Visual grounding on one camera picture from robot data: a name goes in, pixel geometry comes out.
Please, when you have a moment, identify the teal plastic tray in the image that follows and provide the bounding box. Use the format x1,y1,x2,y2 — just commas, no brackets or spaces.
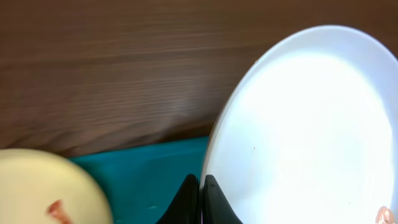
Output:
72,137,208,224

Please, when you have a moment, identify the white plate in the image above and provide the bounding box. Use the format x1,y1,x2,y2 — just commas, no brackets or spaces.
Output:
201,26,397,223

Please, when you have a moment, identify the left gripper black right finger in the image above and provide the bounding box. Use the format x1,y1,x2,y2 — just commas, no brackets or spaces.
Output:
202,175,243,224

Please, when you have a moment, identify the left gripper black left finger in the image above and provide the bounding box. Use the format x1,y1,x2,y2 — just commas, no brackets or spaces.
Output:
156,174,200,224

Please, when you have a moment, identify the pale yellow plate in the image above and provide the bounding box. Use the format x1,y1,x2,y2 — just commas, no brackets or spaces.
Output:
1,149,113,223

